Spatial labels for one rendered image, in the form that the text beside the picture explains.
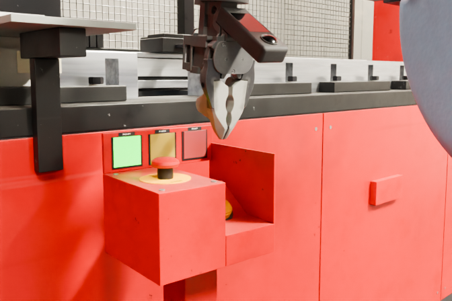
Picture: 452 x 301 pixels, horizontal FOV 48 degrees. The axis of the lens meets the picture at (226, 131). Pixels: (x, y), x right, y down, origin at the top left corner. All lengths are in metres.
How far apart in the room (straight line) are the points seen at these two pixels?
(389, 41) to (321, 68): 1.40
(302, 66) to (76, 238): 0.80
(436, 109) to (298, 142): 1.04
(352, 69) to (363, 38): 3.18
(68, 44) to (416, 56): 0.59
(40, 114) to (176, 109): 0.27
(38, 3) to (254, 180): 0.96
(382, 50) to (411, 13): 2.67
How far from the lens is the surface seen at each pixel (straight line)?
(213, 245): 0.70
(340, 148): 1.37
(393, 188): 1.60
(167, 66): 1.42
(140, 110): 0.92
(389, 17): 2.87
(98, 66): 1.02
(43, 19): 0.70
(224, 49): 0.72
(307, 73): 1.43
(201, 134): 0.84
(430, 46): 0.20
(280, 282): 1.28
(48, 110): 0.82
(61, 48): 0.73
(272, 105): 1.15
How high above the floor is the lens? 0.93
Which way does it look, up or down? 6 degrees down
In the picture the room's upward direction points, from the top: straight up
